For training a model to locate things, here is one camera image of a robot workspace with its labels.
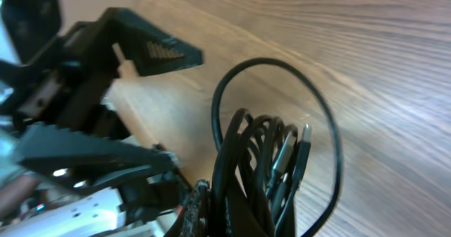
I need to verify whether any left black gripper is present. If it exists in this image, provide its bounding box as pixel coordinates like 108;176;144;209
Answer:
1;8;204;191

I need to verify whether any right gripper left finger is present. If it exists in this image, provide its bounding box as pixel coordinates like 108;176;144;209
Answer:
164;180;210;237

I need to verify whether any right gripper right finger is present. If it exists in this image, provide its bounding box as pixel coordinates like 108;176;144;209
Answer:
225;183;269;237

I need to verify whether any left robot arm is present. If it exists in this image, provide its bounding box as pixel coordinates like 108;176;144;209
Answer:
1;0;203;236

